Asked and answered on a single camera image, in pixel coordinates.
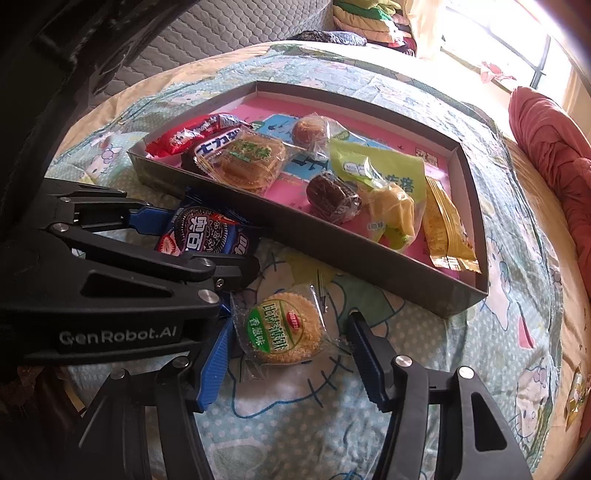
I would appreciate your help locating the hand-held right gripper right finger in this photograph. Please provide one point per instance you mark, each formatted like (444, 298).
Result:
(364, 355)

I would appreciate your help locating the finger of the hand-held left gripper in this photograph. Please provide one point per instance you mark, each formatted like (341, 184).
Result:
(138, 263)
(147, 218)

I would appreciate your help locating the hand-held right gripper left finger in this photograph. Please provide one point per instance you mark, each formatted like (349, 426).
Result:
(214, 364)

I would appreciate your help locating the dark blue cookie packet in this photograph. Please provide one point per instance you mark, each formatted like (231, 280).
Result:
(203, 230)

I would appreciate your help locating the round cracker packet green label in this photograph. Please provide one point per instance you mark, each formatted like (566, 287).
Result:
(281, 327)

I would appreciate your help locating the grey cardboard tray pink inside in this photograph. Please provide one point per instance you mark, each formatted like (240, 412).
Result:
(323, 258)

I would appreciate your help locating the reddish brown round cake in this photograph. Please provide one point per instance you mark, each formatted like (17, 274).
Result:
(330, 196)

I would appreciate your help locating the red snack packet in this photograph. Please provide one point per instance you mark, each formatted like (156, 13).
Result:
(184, 136)

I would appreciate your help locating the square cracker packet green label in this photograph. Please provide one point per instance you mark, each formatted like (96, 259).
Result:
(244, 166)

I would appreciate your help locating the cartoon cat printed blanket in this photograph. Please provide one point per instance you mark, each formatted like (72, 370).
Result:
(508, 258)

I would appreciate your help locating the round brown bun clear wrapper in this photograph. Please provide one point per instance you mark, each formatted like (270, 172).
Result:
(307, 131)

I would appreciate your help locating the grey quilted headboard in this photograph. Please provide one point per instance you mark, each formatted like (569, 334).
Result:
(231, 32)

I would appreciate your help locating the beige bed sheet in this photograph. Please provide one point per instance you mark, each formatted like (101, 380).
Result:
(572, 341)

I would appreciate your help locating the small yellow green snack packet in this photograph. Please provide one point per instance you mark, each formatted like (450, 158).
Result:
(575, 392)

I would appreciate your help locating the dark patterned pillow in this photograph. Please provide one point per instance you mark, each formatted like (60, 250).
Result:
(323, 37)

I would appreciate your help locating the pink quilt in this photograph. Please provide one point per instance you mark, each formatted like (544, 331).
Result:
(554, 147)

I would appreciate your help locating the stack of folded clothes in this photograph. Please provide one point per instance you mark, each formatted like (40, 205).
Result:
(369, 23)

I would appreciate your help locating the red clothes pile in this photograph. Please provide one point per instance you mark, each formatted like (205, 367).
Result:
(491, 71)

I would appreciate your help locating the cream curtain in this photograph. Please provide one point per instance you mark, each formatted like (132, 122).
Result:
(425, 27)

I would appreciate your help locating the window with black frame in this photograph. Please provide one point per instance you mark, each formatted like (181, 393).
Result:
(498, 27)

